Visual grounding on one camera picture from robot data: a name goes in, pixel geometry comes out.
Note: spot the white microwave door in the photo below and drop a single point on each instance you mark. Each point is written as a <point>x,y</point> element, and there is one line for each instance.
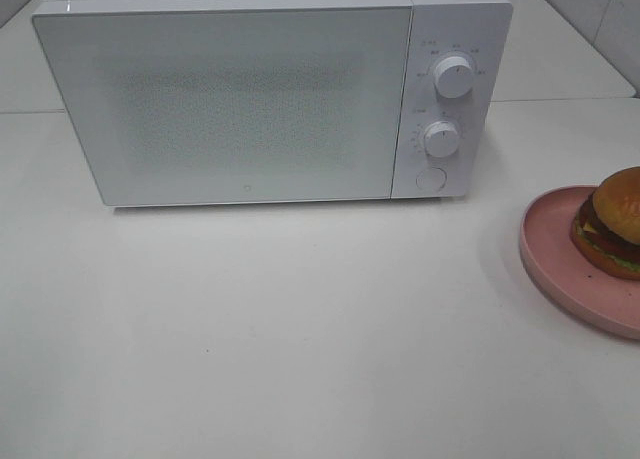
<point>204,108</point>

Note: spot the white microwave knob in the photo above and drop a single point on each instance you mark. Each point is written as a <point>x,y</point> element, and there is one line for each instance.
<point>453,76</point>
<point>441,139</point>

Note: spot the burger with sesame-free bun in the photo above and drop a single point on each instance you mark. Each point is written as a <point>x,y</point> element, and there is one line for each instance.
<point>605,228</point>

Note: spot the pink speckled plate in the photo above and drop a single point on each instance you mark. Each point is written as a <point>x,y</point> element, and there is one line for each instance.
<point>565,276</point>

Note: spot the round white door button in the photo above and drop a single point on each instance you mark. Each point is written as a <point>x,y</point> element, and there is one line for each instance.
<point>431,179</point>

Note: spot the white microwave oven body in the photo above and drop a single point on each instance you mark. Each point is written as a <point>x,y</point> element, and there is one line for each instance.
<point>476,29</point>

